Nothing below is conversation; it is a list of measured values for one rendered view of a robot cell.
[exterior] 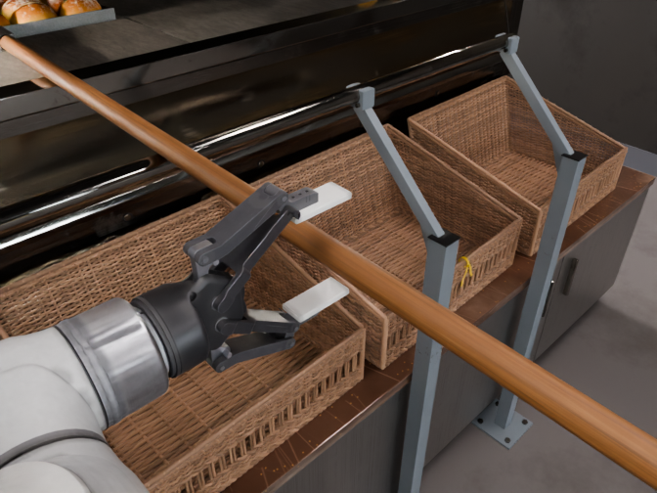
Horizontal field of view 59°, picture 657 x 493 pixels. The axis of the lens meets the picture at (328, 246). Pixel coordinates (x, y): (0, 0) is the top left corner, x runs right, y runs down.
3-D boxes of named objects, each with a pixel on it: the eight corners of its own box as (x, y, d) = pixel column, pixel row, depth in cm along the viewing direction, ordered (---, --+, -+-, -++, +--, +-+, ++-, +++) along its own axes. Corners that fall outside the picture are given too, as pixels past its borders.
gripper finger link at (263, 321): (225, 320, 50) (218, 335, 51) (306, 327, 59) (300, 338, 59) (200, 298, 53) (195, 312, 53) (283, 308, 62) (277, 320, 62)
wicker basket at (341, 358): (16, 397, 121) (-31, 296, 105) (233, 280, 154) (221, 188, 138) (134, 567, 93) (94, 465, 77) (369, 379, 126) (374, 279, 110)
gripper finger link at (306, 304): (299, 318, 59) (300, 323, 59) (349, 289, 62) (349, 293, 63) (282, 303, 60) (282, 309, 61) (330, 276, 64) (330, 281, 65)
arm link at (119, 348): (71, 382, 50) (135, 349, 54) (119, 450, 45) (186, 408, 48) (41, 303, 45) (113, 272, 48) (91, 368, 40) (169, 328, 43)
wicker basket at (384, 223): (243, 277, 155) (234, 186, 139) (381, 201, 187) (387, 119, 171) (382, 375, 126) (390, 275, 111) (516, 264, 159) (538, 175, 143)
